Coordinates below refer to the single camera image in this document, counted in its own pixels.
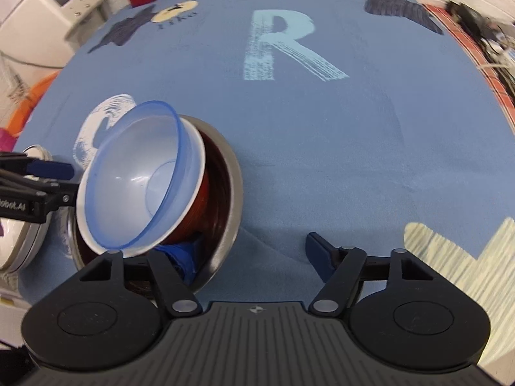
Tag white water dispenser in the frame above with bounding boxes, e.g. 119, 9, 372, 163
1, 0, 105, 69

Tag white plate dark rim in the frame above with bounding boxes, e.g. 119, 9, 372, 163
1, 145, 52, 274

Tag pink bottle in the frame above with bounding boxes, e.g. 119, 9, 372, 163
0, 128, 17, 152

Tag red white ceramic bowl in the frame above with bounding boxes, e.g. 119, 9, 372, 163
161, 122, 230, 254

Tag blue printed tablecloth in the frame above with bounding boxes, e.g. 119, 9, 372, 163
11, 0, 515, 371

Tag blue translucent plastic bowl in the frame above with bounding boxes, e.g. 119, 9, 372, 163
76, 100, 206, 257

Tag orange plastic basin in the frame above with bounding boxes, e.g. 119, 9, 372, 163
5, 71, 59, 138

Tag cluttered side table items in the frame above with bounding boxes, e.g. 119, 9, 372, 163
423, 1, 514, 128

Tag stainless steel bowl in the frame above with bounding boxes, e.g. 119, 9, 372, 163
71, 113, 243, 295

